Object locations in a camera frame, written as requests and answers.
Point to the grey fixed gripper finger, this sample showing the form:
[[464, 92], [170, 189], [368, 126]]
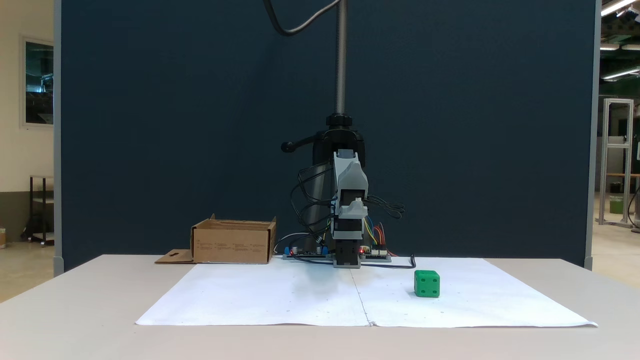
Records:
[[356, 210]]

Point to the green dice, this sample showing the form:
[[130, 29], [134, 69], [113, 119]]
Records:
[[426, 285]]

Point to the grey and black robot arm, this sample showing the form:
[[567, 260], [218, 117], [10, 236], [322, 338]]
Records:
[[350, 172]]

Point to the green bin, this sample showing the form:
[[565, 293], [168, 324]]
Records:
[[616, 205]]

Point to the green controller circuit board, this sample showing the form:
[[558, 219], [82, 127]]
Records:
[[377, 258]]

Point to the blue power circuit board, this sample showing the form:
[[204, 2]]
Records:
[[305, 255]]

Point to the brown cardboard box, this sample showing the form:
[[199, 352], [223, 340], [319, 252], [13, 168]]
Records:
[[230, 245]]

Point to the threaded metal stand pole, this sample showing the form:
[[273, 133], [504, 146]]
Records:
[[341, 60]]

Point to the white paper sheet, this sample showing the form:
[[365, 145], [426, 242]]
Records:
[[250, 295], [475, 300]]

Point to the dark blue partition panel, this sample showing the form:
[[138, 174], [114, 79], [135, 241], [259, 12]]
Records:
[[175, 125]]

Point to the ceiling light strip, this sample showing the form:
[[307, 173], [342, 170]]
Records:
[[617, 6], [620, 74]]

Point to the black shelf cart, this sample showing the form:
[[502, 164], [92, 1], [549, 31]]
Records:
[[37, 200]]

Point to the black camera stand clamp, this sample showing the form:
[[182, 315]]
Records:
[[340, 135]]

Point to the aluminium profile frame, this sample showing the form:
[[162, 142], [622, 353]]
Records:
[[607, 150]]

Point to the framed wall window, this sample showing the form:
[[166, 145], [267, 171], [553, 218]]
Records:
[[39, 82]]

